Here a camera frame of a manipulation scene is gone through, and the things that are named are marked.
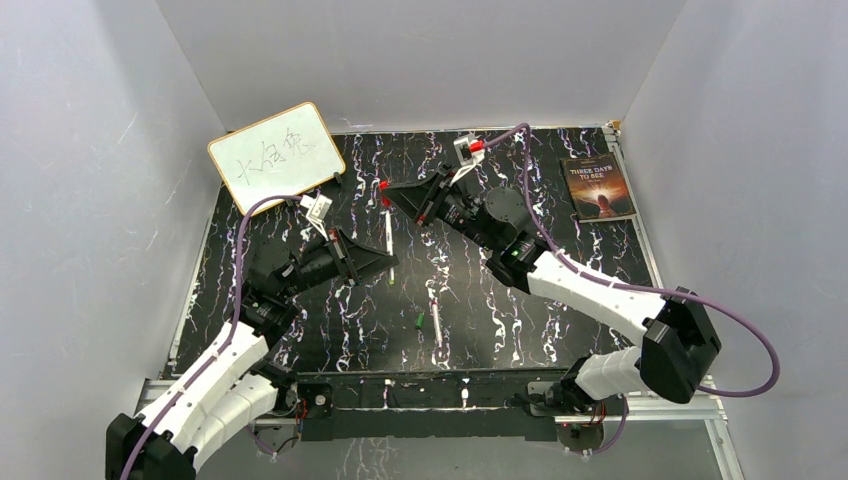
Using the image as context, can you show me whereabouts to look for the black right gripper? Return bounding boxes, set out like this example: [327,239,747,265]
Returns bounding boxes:
[383,163,498,252]

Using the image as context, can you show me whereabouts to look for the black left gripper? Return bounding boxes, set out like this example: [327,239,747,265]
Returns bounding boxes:
[280,226,399,299]

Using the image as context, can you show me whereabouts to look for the white marker pen yellow end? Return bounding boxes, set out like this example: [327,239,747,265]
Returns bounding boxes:
[383,209,395,286]

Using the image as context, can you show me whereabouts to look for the red pen cap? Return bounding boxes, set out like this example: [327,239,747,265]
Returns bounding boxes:
[378,181,391,207]

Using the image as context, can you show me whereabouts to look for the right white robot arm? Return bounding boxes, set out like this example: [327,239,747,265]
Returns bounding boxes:
[379,164,721,414]

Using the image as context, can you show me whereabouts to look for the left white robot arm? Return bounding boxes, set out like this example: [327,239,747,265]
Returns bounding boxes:
[105,229,399,479]

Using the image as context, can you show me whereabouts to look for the white pen red tip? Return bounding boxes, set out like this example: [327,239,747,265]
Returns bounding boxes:
[430,299,443,349]

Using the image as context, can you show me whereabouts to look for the dark paperback book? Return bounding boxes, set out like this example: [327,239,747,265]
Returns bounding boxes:
[561,153,637,223]

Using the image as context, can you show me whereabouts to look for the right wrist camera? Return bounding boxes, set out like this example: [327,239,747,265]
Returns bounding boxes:
[452,133,485,184]

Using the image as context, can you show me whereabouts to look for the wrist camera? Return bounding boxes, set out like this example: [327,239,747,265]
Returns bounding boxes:
[452,133,485,184]
[299,194,332,240]

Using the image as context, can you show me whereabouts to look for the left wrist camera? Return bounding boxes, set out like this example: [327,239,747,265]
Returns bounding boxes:
[299,194,332,240]

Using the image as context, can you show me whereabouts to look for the small whiteboard wooden frame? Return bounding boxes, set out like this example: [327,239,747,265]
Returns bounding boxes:
[207,102,347,215]

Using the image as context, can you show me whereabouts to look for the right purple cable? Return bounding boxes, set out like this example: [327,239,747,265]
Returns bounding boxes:
[483,123,782,457]

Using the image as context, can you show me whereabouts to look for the purple cable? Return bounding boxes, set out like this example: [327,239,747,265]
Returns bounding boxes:
[483,123,782,457]
[119,194,313,480]

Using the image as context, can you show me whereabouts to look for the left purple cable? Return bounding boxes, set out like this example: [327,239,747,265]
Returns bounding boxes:
[119,194,313,480]

